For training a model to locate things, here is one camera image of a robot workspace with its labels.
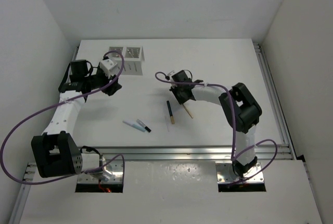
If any gold slim makeup pen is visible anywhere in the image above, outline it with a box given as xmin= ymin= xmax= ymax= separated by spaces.
xmin=182 ymin=104 xmax=194 ymax=119

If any dark green gold makeup pen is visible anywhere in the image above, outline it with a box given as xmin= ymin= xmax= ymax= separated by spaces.
xmin=166 ymin=101 xmax=175 ymax=125

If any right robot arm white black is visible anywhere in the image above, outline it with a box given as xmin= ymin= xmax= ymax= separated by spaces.
xmin=166 ymin=70 xmax=262 ymax=178

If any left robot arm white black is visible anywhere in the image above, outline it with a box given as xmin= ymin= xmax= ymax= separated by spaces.
xmin=31 ymin=58 xmax=122 ymax=178

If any white light-blue makeup pen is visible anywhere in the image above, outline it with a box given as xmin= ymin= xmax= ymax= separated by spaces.
xmin=122 ymin=120 xmax=146 ymax=132

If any silver black-capped makeup pen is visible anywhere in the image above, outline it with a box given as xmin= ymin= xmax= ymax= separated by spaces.
xmin=136 ymin=119 xmax=151 ymax=133

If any white two-slot organizer box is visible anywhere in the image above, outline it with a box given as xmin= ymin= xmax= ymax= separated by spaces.
xmin=109 ymin=46 xmax=144 ymax=76

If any thin white eyeliner pencil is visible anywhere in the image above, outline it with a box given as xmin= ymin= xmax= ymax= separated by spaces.
xmin=163 ymin=104 xmax=170 ymax=132

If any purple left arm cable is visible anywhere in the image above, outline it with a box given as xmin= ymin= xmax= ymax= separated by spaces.
xmin=0 ymin=51 xmax=125 ymax=185

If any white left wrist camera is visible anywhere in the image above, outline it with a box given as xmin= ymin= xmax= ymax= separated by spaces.
xmin=99 ymin=58 xmax=119 ymax=77

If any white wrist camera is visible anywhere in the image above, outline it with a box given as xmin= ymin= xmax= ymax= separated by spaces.
xmin=166 ymin=70 xmax=176 ymax=82
xmin=99 ymin=58 xmax=119 ymax=77

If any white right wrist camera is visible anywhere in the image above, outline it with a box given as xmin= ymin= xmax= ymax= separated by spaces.
xmin=166 ymin=70 xmax=176 ymax=82

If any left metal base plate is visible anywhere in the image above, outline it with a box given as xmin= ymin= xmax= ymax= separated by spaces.
xmin=77 ymin=159 xmax=123 ymax=185

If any metal base plate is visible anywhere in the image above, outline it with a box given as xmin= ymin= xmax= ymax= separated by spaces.
xmin=77 ymin=159 xmax=123 ymax=185
xmin=215 ymin=161 xmax=264 ymax=184

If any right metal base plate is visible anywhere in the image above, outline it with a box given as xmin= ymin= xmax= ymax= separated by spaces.
xmin=215 ymin=161 xmax=264 ymax=184

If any aluminium front rail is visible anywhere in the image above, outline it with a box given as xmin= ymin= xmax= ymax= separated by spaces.
xmin=96 ymin=144 xmax=296 ymax=161

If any aluminium rail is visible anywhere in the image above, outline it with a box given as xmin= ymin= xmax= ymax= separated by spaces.
xmin=253 ymin=43 xmax=297 ymax=160
xmin=96 ymin=144 xmax=296 ymax=161

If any aluminium right side rail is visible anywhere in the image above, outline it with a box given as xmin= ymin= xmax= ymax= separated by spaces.
xmin=253 ymin=43 xmax=297 ymax=160

